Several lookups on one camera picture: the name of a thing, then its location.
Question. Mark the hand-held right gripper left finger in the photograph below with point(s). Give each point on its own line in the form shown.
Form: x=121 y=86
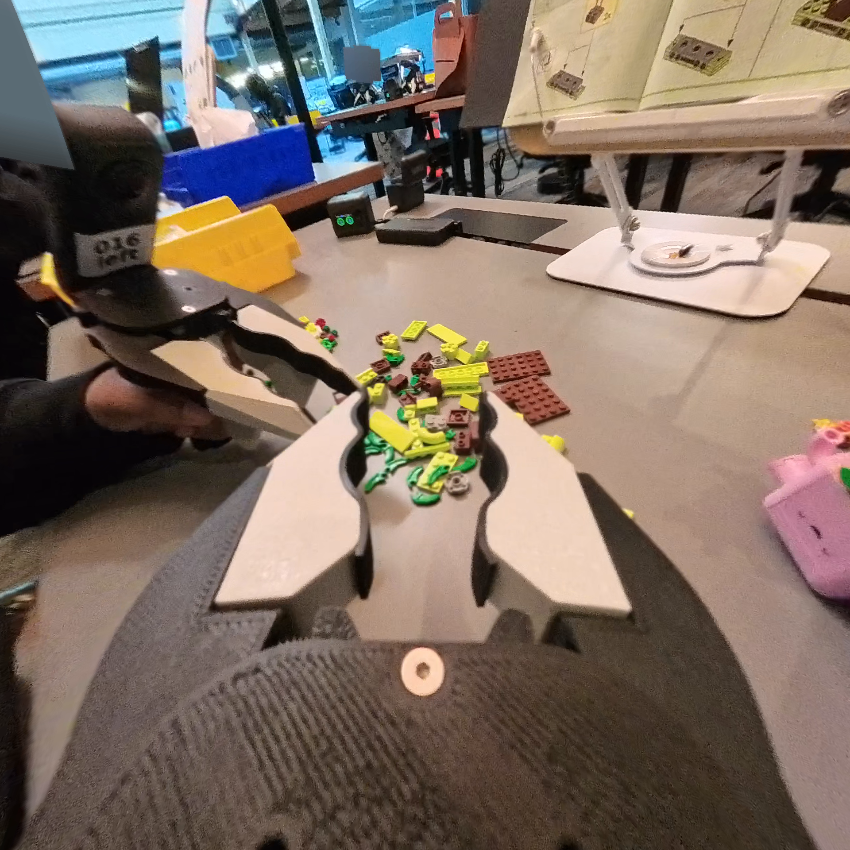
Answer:
x=292 y=531

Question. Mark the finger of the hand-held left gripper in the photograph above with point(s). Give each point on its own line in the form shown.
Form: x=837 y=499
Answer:
x=226 y=385
x=269 y=317

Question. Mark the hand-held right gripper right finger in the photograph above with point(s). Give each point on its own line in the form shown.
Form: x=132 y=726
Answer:
x=551 y=538

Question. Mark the pile of toy bricks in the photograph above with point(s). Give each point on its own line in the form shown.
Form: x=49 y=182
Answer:
x=531 y=398

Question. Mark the person's left forearm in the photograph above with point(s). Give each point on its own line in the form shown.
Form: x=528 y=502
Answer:
x=46 y=451

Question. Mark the person's left hand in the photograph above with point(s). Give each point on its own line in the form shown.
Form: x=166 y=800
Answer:
x=133 y=405

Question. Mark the small heap of mixed pieces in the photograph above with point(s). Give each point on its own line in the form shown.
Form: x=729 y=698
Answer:
x=322 y=332

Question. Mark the yellow plastic bin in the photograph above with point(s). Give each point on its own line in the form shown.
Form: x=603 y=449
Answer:
x=226 y=246

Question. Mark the small black cube device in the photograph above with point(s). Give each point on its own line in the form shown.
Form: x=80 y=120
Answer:
x=350 y=216

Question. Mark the person's black clothed torso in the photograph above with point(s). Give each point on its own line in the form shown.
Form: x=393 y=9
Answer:
x=20 y=265

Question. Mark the blue plastic bin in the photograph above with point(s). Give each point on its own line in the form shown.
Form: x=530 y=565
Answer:
x=246 y=166

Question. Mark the wooden desk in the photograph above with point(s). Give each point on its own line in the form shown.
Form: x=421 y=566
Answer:
x=332 y=176
x=398 y=106

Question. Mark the flat black box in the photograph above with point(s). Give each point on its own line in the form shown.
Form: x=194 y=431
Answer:
x=415 y=231

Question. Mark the upright black device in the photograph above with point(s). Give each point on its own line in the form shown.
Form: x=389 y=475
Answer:
x=406 y=186

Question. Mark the black pillar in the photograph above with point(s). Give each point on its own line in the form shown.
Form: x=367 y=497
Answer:
x=285 y=66

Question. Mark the black table mat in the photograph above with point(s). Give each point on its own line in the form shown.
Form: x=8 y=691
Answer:
x=511 y=226

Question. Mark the pink toy brick plant pot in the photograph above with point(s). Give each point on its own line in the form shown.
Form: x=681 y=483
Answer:
x=810 y=518

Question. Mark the white book stand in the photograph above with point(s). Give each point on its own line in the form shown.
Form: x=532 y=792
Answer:
x=730 y=285

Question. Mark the brown gable box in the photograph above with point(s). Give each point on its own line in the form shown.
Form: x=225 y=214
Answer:
x=455 y=53

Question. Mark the dark grey panel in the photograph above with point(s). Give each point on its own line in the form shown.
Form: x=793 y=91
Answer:
x=495 y=60

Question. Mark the building instruction booklet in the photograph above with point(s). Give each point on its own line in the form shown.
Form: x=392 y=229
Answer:
x=637 y=60

